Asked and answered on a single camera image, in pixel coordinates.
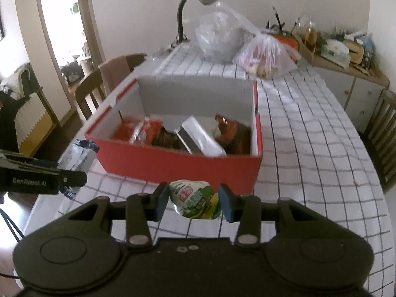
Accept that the wooden chair with towel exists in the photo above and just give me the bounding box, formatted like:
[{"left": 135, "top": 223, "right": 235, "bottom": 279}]
[{"left": 98, "top": 53, "right": 148, "bottom": 97}]

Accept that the brown foil snack packet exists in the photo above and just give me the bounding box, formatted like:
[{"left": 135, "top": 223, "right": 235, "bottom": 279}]
[{"left": 214, "top": 113, "right": 252, "bottom": 155}]

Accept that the blue printed bag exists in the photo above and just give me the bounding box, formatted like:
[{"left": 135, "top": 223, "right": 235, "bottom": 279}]
[{"left": 356, "top": 33, "right": 375, "bottom": 69}]

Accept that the green white jelly cup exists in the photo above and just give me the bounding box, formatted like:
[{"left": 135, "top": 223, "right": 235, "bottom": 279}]
[{"left": 168, "top": 179, "right": 223, "bottom": 220}]

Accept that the white cabinet with wooden top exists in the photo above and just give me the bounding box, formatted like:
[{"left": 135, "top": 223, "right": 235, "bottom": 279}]
[{"left": 296, "top": 34, "right": 391, "bottom": 131}]

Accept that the white yellow quilted cloth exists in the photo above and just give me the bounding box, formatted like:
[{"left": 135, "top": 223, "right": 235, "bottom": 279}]
[{"left": 14, "top": 95, "right": 54, "bottom": 157}]

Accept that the dark cloth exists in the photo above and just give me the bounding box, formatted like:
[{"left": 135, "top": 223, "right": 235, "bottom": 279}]
[{"left": 0, "top": 90, "right": 30, "bottom": 153}]

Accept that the long silver red packet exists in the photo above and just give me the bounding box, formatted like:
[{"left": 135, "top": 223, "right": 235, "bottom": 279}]
[{"left": 174, "top": 115, "right": 227, "bottom": 157}]

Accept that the large red snack packet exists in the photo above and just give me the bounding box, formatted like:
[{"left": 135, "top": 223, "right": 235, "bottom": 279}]
[{"left": 112, "top": 116, "right": 164, "bottom": 146}]

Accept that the white round stand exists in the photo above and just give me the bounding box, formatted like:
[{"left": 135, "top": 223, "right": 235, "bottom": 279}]
[{"left": 78, "top": 56, "right": 94, "bottom": 75}]

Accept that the black cable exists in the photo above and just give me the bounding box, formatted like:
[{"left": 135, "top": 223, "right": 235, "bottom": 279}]
[{"left": 0, "top": 208, "right": 24, "bottom": 242}]

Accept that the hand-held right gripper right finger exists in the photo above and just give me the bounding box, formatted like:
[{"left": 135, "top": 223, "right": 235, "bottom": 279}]
[{"left": 218, "top": 183, "right": 326, "bottom": 249}]

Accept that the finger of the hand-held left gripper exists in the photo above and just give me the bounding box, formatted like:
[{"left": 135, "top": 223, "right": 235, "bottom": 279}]
[
  {"left": 57, "top": 169, "right": 88, "bottom": 193},
  {"left": 0, "top": 149, "right": 60, "bottom": 171}
]

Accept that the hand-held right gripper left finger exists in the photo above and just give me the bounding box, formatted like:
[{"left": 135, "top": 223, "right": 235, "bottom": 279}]
[{"left": 66, "top": 182, "right": 170, "bottom": 249}]

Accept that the red cardboard box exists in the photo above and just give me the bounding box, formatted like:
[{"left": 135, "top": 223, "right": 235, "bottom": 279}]
[{"left": 84, "top": 74, "right": 264, "bottom": 193}]

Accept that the plastic bag of pink snacks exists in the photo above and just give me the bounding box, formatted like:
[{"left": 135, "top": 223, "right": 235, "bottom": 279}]
[{"left": 232, "top": 32, "right": 302, "bottom": 80}]

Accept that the orange container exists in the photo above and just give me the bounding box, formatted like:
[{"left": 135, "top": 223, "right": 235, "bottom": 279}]
[{"left": 273, "top": 34, "right": 300, "bottom": 53}]

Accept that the white blue snack packet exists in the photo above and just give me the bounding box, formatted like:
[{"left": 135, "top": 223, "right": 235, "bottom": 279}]
[{"left": 57, "top": 139, "right": 100, "bottom": 199}]

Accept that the pink towel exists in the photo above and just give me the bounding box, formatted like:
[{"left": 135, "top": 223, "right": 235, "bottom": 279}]
[{"left": 98, "top": 56, "right": 131, "bottom": 95}]

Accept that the amber glass jar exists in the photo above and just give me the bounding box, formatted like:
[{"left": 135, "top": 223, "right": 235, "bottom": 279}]
[{"left": 304, "top": 21, "right": 319, "bottom": 52}]

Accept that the tissue box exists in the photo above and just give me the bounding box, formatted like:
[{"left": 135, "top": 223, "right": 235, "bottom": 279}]
[{"left": 320, "top": 38, "right": 352, "bottom": 68}]

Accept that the white power strip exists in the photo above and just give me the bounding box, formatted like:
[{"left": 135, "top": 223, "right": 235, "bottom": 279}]
[{"left": 151, "top": 48, "right": 174, "bottom": 61}]

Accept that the large clear plastic bag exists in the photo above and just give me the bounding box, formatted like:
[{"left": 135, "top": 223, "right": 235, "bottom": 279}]
[{"left": 194, "top": 1, "right": 261, "bottom": 63}]

